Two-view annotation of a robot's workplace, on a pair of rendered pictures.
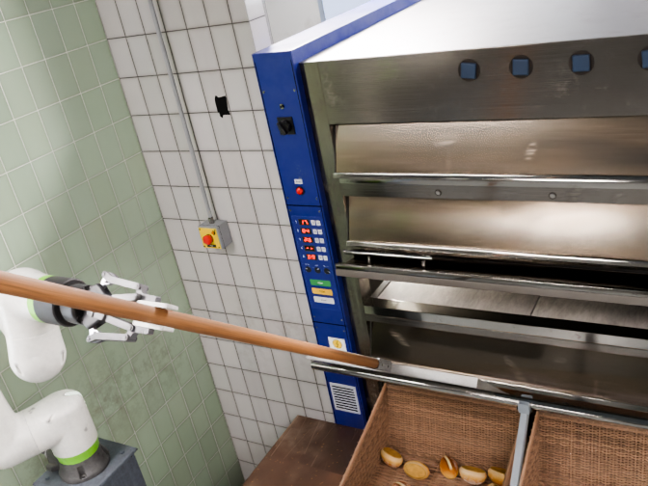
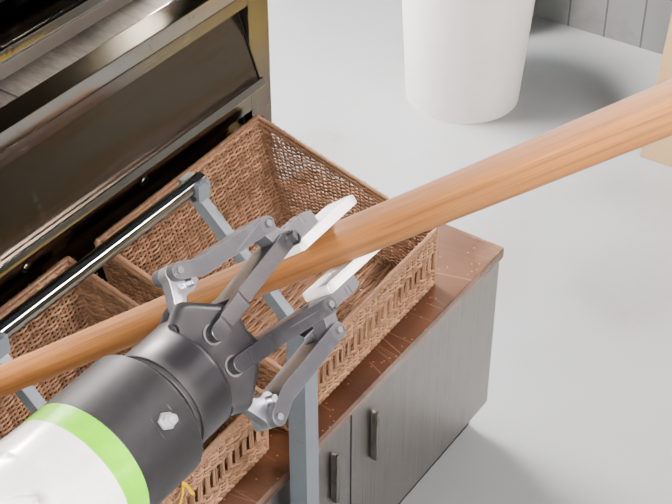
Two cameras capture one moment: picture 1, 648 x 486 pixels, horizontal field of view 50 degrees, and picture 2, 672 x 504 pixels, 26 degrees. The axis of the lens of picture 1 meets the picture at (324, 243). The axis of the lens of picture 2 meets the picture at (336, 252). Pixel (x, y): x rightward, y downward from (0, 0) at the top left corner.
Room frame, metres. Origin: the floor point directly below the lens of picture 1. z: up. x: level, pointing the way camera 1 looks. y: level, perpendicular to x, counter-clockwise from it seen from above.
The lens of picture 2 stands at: (1.05, 1.14, 2.60)
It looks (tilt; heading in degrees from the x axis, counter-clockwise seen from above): 38 degrees down; 270
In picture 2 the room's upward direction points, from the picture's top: straight up
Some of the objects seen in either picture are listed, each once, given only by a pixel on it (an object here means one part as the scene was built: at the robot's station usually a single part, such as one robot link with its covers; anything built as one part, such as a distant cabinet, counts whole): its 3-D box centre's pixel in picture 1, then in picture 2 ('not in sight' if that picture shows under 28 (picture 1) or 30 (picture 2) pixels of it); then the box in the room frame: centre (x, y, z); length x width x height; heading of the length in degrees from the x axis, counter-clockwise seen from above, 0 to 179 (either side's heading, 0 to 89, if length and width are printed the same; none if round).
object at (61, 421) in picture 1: (63, 426); not in sight; (1.64, 0.84, 1.36); 0.16 x 0.13 x 0.19; 117
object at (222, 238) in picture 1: (214, 234); not in sight; (2.57, 0.42, 1.46); 0.10 x 0.07 x 0.10; 56
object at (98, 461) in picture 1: (68, 453); not in sight; (1.68, 0.87, 1.23); 0.26 x 0.15 x 0.06; 57
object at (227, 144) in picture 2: not in sight; (273, 262); (1.20, -1.21, 0.72); 0.56 x 0.49 x 0.28; 57
